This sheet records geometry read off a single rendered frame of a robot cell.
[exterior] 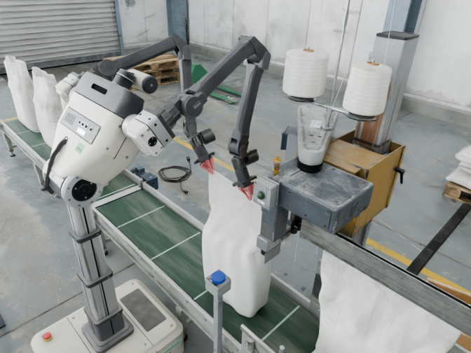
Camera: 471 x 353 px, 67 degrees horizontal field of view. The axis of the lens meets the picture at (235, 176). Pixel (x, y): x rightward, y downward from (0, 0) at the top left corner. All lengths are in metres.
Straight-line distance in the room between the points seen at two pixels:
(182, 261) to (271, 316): 0.64
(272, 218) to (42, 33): 7.71
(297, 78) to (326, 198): 0.49
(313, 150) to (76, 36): 7.91
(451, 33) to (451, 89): 0.78
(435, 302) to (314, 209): 0.47
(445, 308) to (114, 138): 1.21
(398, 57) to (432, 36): 4.91
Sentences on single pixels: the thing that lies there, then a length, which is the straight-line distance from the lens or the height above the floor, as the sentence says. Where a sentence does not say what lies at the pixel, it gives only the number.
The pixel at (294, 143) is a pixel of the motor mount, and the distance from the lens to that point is 1.63.
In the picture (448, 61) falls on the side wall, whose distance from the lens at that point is 6.32.
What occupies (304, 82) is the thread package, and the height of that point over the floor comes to 1.59.
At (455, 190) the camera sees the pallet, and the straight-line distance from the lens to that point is 4.17.
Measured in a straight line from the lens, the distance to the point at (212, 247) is 1.85.
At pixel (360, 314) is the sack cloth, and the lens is 1.47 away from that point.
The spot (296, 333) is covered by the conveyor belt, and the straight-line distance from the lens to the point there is 1.97.
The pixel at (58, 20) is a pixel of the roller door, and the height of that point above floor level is 0.90.
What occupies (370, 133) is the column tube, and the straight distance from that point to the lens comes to 1.55.
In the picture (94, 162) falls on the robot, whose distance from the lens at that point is 1.39.
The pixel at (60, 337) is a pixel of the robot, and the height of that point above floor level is 0.26.
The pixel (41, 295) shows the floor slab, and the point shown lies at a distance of 2.86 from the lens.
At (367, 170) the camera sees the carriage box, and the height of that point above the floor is 1.34.
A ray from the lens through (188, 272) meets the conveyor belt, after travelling 2.21.
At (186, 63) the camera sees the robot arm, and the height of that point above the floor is 1.53.
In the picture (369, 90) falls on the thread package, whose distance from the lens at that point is 1.28.
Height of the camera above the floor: 1.95
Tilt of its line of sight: 30 degrees down
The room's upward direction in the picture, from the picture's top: 2 degrees clockwise
